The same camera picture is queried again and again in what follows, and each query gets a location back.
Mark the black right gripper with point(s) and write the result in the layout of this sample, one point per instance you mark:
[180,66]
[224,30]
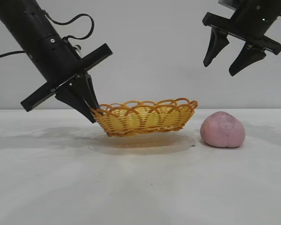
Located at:
[249,22]

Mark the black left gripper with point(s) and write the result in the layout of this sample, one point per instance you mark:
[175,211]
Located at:
[58,65]

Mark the yellow woven wicker basket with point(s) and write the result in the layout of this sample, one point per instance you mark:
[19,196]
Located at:
[142,126]

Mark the pink peach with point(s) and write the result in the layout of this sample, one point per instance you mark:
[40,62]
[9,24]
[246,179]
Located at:
[222,131]

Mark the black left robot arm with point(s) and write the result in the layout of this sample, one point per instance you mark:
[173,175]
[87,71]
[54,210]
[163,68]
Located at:
[21,21]

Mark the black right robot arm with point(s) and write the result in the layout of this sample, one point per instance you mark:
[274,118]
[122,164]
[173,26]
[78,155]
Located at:
[275,2]

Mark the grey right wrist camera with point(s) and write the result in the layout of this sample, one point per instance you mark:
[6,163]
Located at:
[226,2]

